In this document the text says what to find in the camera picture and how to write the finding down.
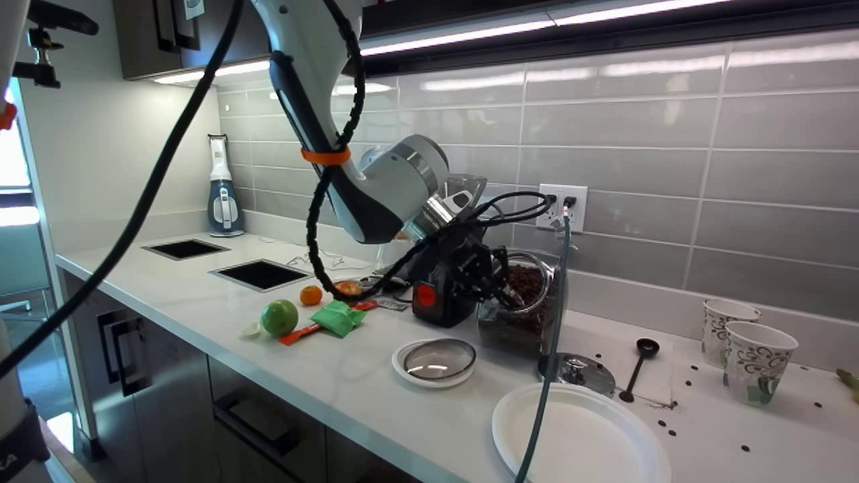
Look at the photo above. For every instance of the black coffee scoop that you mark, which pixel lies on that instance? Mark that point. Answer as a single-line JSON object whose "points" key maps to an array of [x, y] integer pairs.
{"points": [[645, 350]]}

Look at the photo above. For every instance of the short under-cabinet light strip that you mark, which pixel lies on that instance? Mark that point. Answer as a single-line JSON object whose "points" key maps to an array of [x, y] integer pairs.
{"points": [[224, 70]]}

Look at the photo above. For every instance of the grey base cabinet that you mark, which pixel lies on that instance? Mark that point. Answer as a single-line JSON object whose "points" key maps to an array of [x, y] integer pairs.
{"points": [[177, 420]]}

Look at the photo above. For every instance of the white plastic spoon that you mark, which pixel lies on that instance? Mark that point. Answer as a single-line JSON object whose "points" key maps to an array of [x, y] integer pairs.
{"points": [[251, 332]]}

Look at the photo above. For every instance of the black coffee grinder glass hopper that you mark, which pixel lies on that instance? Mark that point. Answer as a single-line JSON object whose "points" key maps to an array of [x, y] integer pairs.
{"points": [[427, 309]]}

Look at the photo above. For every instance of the long under-cabinet light strip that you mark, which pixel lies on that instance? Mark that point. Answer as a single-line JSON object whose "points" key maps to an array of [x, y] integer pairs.
{"points": [[538, 24]]}

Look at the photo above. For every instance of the small white plate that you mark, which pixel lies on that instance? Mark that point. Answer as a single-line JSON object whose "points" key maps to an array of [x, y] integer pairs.
{"points": [[397, 367]]}

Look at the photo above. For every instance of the orange stick packet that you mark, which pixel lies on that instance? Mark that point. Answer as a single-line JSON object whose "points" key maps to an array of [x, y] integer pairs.
{"points": [[299, 336]]}

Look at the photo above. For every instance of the white outlet with black plugs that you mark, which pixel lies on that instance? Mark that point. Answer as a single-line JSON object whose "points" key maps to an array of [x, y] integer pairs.
{"points": [[580, 219]]}

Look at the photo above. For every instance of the large white plate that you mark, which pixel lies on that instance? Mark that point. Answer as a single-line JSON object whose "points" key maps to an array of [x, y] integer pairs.
{"points": [[592, 443]]}

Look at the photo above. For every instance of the black camera on stand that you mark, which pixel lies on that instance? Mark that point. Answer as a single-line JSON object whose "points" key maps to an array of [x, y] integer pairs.
{"points": [[55, 18]]}

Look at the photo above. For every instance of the small orange fruit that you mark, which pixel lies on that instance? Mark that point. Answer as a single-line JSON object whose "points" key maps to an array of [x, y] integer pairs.
{"points": [[311, 297]]}

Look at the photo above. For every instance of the yellow green banana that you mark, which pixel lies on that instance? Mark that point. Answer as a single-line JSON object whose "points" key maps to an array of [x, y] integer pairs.
{"points": [[849, 385]]}

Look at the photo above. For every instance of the dark upper wall cabinet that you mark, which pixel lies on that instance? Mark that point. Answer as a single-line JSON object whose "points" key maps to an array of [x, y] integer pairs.
{"points": [[760, 28]]}

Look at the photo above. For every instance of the glass jar of coffee beans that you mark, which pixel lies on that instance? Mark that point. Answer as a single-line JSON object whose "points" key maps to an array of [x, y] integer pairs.
{"points": [[513, 336]]}

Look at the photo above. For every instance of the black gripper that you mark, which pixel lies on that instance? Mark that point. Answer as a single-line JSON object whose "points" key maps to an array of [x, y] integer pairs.
{"points": [[479, 258]]}

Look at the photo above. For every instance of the patterned paper cup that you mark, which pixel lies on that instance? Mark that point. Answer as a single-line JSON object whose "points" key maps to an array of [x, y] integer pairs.
{"points": [[757, 367], [714, 332]]}

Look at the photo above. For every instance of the green apple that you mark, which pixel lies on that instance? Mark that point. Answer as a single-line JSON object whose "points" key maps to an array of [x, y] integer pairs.
{"points": [[280, 321]]}

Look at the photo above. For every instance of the red apple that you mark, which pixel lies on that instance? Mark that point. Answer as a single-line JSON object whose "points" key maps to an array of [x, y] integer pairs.
{"points": [[349, 290]]}

